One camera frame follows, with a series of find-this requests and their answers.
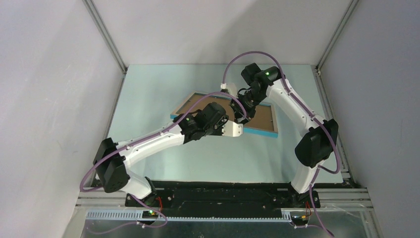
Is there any brown cardboard backing board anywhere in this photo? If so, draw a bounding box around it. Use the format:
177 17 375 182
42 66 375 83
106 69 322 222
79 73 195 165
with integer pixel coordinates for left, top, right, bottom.
174 94 274 132

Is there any wooden picture frame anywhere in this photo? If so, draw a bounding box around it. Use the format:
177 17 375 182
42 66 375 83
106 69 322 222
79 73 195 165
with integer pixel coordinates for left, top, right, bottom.
170 91 279 139

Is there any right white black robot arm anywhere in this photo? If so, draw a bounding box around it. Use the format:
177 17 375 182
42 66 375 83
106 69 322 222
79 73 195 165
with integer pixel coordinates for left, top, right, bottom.
230 63 338 207

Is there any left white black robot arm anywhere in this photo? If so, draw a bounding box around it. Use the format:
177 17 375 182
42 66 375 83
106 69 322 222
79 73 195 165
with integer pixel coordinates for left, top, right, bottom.
93 102 235 207

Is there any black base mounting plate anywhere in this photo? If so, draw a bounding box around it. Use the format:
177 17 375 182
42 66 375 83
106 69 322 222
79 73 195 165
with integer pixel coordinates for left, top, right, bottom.
144 180 320 219

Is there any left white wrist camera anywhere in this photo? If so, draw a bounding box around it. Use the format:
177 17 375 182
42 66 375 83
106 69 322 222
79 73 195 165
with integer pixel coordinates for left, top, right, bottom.
221 120 243 137

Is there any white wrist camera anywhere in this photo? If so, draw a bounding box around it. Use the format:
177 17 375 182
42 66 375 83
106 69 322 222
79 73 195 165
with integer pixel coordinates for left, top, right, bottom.
220 83 238 97
221 120 243 137

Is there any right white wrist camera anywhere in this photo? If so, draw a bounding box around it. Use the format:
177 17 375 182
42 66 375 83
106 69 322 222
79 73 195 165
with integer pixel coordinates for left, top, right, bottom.
220 83 238 97

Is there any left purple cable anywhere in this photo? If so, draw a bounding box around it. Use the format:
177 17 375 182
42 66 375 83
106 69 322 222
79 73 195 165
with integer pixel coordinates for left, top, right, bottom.
79 92 247 235

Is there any purple cable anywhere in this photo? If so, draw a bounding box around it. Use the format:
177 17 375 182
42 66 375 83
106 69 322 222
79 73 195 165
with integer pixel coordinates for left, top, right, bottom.
222 51 342 238
79 92 247 235

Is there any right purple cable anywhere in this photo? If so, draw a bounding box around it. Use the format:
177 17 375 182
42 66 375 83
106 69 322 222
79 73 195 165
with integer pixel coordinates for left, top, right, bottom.
222 51 342 238

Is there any aluminium rail front frame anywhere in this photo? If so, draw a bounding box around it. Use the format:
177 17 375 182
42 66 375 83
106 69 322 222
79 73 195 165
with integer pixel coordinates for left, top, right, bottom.
64 188 383 238

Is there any right aluminium corner post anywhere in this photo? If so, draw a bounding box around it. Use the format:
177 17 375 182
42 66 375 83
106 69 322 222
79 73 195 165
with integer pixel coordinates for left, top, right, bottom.
316 0 360 71

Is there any aluminium corner post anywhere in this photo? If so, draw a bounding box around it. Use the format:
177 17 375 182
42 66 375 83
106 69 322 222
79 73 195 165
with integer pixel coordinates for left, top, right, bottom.
82 0 128 74
316 0 360 71

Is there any left aluminium corner post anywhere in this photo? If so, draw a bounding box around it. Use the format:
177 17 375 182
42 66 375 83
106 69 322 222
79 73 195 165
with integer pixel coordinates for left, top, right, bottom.
82 0 128 74

